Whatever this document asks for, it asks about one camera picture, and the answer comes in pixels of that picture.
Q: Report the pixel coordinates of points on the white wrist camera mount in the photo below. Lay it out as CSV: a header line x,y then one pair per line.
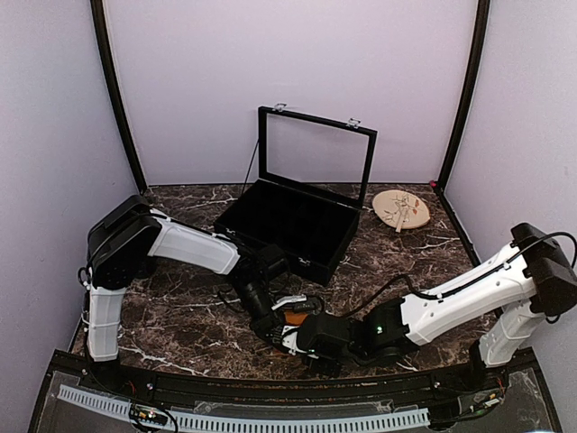
x,y
292,299
288,340

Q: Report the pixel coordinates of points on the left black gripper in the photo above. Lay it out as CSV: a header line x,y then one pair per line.
x,y
266,325

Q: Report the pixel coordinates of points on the black frame post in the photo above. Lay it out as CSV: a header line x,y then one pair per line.
x,y
114,93
465,101

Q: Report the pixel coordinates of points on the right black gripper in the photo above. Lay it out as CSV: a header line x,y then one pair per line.
x,y
325,370

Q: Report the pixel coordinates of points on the black display case box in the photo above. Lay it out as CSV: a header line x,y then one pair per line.
x,y
313,175

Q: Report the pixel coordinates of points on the black left frame post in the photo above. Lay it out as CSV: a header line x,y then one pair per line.
x,y
114,93

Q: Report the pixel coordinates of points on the purple orange striped sock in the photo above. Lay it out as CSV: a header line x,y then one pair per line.
x,y
294,319

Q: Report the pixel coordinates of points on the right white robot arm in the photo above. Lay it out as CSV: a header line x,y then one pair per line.
x,y
530,279

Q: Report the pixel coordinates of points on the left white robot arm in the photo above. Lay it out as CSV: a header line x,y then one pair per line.
x,y
120,244

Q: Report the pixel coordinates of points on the white slotted cable duct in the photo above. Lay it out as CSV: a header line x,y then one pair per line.
x,y
239,418

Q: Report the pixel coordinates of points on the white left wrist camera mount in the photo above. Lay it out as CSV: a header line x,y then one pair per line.
x,y
292,299

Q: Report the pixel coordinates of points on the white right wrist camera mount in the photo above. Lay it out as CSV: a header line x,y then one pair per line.
x,y
288,340

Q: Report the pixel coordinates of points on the black right frame post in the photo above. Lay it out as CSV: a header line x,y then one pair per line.
x,y
465,101

